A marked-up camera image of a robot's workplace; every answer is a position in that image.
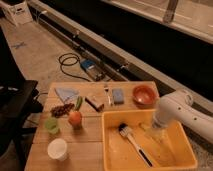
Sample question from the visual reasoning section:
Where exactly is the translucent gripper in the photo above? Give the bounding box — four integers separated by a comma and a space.
147, 126, 166, 142

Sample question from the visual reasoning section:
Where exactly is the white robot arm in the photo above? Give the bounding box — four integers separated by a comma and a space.
151, 89, 213, 144

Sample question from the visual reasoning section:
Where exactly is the white paper cup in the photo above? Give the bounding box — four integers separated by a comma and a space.
47, 138, 68, 161

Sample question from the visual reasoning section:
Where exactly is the green plastic cup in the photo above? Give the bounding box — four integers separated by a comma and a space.
44, 117, 59, 134

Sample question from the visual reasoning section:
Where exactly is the yellow plastic bin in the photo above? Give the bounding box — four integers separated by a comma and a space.
102, 109, 198, 171

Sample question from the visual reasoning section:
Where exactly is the orange red bowl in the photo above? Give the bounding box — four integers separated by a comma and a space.
132, 85, 156, 105

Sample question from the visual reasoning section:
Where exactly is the blue sponge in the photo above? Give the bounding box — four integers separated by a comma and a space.
112, 89, 124, 104

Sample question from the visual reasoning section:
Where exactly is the brown chocolate bar block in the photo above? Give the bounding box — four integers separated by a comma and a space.
85, 96, 104, 112

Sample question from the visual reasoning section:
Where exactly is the orange carrot toy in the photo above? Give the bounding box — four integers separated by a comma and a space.
68, 96, 83, 129

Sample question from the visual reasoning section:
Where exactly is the blue electronic box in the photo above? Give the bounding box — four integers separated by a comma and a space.
80, 59, 105, 81

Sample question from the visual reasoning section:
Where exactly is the blue folded cloth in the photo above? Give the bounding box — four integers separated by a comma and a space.
55, 87, 79, 103

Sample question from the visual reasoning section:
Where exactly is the brown grape bunch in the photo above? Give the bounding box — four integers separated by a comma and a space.
50, 103, 74, 118

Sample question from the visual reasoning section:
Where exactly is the black chair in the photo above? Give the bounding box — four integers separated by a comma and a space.
0, 27, 43, 168

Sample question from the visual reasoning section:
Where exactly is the white cardboard box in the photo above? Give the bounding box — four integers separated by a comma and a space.
0, 0, 33, 27

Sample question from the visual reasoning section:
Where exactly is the black handled dish brush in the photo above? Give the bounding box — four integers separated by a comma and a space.
118, 123, 153, 167

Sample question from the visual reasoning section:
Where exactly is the grey metal rail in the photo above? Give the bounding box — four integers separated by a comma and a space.
27, 0, 213, 114

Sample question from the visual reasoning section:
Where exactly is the black coiled cable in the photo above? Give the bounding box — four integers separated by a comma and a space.
58, 52, 93, 83

